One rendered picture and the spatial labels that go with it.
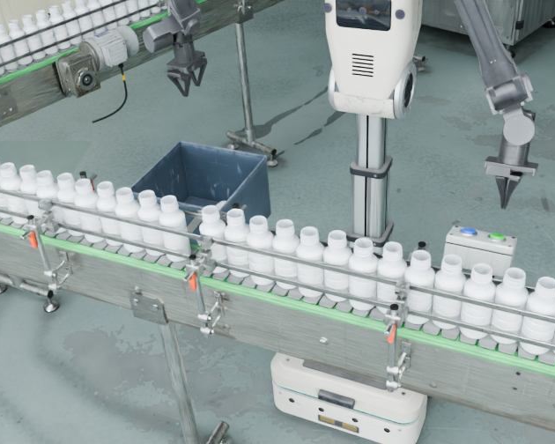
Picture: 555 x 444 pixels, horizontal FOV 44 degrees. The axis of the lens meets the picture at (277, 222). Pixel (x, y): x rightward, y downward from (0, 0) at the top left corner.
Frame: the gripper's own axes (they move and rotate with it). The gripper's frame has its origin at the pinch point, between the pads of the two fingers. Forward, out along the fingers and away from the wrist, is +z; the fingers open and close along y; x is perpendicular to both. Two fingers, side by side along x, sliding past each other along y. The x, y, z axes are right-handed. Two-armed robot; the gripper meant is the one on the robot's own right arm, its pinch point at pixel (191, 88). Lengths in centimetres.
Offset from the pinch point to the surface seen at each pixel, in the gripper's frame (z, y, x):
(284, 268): 13, 44, 50
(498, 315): 13, 42, 95
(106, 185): 4.2, 42.3, 1.7
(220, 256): 15, 45, 34
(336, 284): 14, 44, 62
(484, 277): 4, 41, 92
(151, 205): 5.1, 44.2, 16.0
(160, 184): 33.8, 4.3, -15.3
